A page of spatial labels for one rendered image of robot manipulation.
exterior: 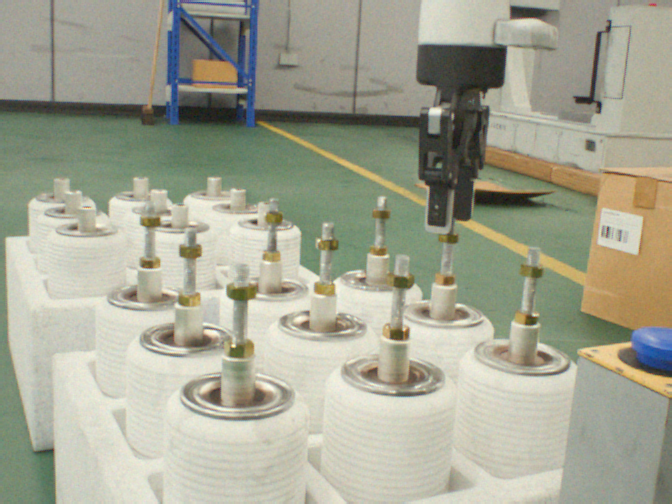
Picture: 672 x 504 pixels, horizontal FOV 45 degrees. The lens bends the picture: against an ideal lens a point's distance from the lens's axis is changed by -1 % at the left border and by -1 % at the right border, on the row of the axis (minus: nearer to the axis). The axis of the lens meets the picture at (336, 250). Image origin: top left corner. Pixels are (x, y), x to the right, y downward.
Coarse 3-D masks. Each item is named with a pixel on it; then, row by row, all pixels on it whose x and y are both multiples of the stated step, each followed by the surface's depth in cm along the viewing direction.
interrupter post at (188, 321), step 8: (176, 304) 63; (176, 312) 63; (184, 312) 62; (192, 312) 63; (200, 312) 63; (176, 320) 63; (184, 320) 63; (192, 320) 63; (200, 320) 63; (176, 328) 63; (184, 328) 63; (192, 328) 63; (200, 328) 63; (176, 336) 63; (184, 336) 63; (192, 336) 63; (200, 336) 64; (184, 344) 63; (192, 344) 63
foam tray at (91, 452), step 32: (64, 384) 73; (96, 384) 72; (64, 416) 74; (96, 416) 66; (64, 448) 75; (96, 448) 61; (128, 448) 61; (320, 448) 64; (64, 480) 76; (96, 480) 60; (128, 480) 56; (160, 480) 58; (320, 480) 58; (480, 480) 59; (512, 480) 60; (544, 480) 60
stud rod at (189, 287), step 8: (192, 232) 62; (192, 240) 62; (184, 264) 63; (192, 264) 62; (184, 272) 63; (192, 272) 63; (184, 280) 63; (192, 280) 63; (184, 288) 63; (192, 288) 63
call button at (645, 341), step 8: (648, 328) 47; (656, 328) 47; (664, 328) 47; (632, 336) 46; (640, 336) 46; (648, 336) 46; (656, 336) 46; (664, 336) 46; (632, 344) 46; (640, 344) 45; (648, 344) 45; (656, 344) 45; (664, 344) 44; (640, 352) 45; (648, 352) 45; (656, 352) 45; (664, 352) 44; (640, 360) 46; (648, 360) 45; (656, 360) 45; (664, 360) 45; (664, 368) 45
